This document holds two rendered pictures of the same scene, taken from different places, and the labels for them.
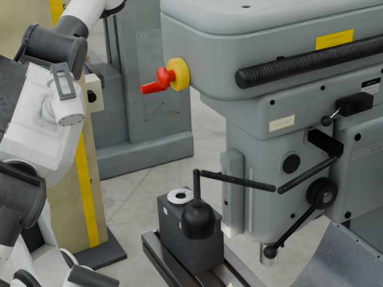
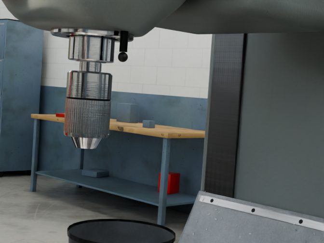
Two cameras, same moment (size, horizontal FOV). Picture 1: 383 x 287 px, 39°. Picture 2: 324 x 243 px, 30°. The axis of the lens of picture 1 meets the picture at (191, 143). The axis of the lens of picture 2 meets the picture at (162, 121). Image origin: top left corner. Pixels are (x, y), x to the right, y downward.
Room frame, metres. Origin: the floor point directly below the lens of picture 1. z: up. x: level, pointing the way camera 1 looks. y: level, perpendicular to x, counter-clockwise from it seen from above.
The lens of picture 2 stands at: (0.43, -0.07, 1.26)
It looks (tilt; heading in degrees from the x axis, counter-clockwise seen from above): 3 degrees down; 343
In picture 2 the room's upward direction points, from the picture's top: 4 degrees clockwise
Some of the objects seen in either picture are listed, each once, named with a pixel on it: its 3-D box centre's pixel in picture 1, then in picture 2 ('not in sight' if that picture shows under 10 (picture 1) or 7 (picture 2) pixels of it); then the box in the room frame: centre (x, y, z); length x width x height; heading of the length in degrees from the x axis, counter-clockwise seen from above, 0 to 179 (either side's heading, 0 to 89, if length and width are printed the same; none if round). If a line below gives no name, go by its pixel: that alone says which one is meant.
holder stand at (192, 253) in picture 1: (190, 228); not in sight; (1.42, 0.02, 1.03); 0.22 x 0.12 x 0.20; 31
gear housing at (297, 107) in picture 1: (292, 82); not in sight; (1.07, -0.22, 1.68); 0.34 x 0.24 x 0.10; 118
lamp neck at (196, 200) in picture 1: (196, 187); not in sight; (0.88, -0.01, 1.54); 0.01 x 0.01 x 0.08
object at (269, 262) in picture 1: (269, 251); (87, 108); (1.05, -0.18, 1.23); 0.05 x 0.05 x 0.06
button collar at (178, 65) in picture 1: (178, 74); not in sight; (0.94, 0.02, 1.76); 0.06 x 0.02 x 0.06; 28
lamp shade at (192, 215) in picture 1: (198, 216); not in sight; (0.88, -0.01, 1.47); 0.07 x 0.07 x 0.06
